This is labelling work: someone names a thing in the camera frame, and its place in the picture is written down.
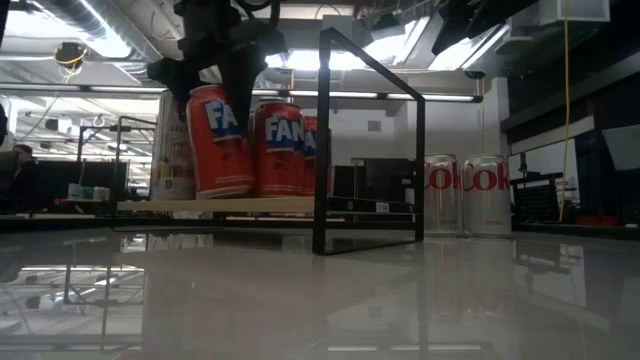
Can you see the white orange Celsius can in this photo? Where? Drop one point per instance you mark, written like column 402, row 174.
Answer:
column 172, row 160

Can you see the silver Diet Coke can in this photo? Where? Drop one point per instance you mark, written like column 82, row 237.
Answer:
column 443, row 200
column 485, row 200

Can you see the black aluminium table frame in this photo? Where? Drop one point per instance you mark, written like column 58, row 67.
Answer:
column 50, row 222

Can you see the small cup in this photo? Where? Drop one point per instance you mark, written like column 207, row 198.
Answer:
column 101, row 194
column 87, row 193
column 74, row 192

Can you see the person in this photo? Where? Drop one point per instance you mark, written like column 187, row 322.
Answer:
column 25, row 180

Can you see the black cabinet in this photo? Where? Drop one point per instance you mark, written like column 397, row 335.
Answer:
column 375, row 180

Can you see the black ceiling device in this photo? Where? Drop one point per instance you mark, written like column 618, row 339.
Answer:
column 70, row 54

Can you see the black monitor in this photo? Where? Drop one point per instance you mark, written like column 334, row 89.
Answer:
column 75, row 172

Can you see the white whiteboard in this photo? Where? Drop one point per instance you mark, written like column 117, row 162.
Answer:
column 545, row 160

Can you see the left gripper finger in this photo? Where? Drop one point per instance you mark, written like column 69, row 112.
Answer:
column 242, row 85
column 175, row 75

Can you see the red Fanta soda can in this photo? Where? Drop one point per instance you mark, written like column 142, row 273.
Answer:
column 277, row 165
column 310, row 172
column 220, row 165

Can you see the white glossy table mat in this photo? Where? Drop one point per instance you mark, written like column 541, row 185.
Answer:
column 320, row 300

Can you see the white tilted paper sheet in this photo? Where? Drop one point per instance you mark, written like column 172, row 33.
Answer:
column 622, row 147

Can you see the long ceiling light bar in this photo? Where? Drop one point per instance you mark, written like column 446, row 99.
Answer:
column 375, row 95

